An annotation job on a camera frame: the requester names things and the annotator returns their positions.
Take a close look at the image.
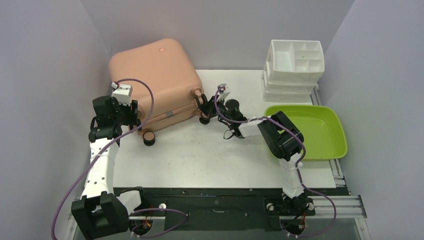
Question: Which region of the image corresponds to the pink hard-shell suitcase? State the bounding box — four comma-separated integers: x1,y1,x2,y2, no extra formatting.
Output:
108,38,208,146

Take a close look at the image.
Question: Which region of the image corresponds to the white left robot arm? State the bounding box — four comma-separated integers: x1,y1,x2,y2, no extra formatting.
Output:
71,96,149,240

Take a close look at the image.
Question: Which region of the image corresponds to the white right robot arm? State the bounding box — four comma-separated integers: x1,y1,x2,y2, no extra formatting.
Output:
194,94,315,216

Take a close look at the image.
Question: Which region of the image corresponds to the white drawer organizer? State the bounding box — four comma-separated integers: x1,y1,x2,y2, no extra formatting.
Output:
261,39,325,103

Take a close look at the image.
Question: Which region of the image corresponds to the green plastic tray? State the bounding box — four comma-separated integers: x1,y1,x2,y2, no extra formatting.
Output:
264,105,348,162

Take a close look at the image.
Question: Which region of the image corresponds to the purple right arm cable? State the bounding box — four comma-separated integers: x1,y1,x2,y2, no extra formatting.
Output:
213,86,338,239

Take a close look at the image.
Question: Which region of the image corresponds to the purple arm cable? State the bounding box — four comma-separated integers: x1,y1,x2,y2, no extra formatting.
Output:
50,78,189,240
213,86,338,239

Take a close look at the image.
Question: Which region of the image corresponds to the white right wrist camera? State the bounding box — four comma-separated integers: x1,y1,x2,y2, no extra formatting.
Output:
217,83,231,102

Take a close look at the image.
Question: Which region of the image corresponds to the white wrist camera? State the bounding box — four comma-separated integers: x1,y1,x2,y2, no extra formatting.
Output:
217,83,231,102
111,83,133,106

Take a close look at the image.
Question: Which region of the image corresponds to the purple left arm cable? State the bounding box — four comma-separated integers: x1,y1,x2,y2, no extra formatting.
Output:
50,78,189,240

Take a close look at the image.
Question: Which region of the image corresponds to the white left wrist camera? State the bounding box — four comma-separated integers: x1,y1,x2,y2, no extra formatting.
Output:
111,83,133,106

